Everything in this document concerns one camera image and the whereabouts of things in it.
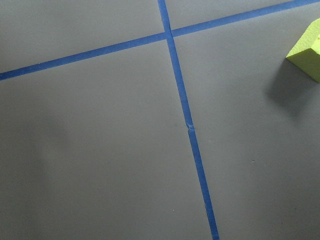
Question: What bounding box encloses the yellow foam block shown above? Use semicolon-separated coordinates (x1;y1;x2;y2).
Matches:
286;18;320;83

